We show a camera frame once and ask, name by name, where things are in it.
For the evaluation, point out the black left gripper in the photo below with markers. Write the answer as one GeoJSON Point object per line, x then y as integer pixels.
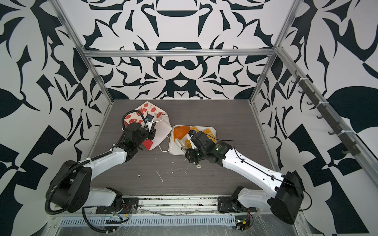
{"type": "Point", "coordinates": [151, 132]}

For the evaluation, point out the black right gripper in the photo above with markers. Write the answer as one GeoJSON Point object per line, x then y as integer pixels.
{"type": "Point", "coordinates": [190, 157]}

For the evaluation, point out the yellow fake bread piece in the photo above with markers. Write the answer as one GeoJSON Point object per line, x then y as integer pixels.
{"type": "Point", "coordinates": [188, 144]}

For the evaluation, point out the glazed fake pastry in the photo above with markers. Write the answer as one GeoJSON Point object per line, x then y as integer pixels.
{"type": "Point", "coordinates": [209, 133]}

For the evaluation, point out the ridged orange fake bread loaf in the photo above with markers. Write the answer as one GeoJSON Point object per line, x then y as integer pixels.
{"type": "Point", "coordinates": [193, 130]}

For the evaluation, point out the white-tipped steel tongs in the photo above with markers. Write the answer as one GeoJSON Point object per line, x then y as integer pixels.
{"type": "Point", "coordinates": [181, 145]}

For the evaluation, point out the red white paper bag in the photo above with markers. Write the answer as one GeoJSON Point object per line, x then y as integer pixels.
{"type": "Point", "coordinates": [161, 122]}

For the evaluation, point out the orange fake croissant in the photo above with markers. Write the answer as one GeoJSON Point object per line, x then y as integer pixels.
{"type": "Point", "coordinates": [180, 132]}

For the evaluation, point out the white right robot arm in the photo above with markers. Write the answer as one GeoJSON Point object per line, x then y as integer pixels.
{"type": "Point", "coordinates": [283, 194]}

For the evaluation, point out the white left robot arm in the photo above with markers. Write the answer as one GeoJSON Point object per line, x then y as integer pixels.
{"type": "Point", "coordinates": [71, 190]}

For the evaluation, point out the white plastic tray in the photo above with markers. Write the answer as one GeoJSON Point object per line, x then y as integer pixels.
{"type": "Point", "coordinates": [176, 147]}

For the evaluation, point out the small electronics board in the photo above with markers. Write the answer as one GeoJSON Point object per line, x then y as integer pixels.
{"type": "Point", "coordinates": [243, 222]}

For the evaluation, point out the black hook rack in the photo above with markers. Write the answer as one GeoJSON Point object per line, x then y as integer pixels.
{"type": "Point", "coordinates": [328, 114]}

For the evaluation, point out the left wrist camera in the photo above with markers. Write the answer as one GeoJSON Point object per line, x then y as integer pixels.
{"type": "Point", "coordinates": [149, 118]}

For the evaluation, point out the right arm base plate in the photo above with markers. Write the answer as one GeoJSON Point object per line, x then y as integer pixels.
{"type": "Point", "coordinates": [231, 205]}

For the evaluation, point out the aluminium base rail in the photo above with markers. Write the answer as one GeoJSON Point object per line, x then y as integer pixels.
{"type": "Point", "coordinates": [182, 203]}

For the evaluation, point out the white slotted cable duct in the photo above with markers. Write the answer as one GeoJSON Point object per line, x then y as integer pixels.
{"type": "Point", "coordinates": [185, 220]}

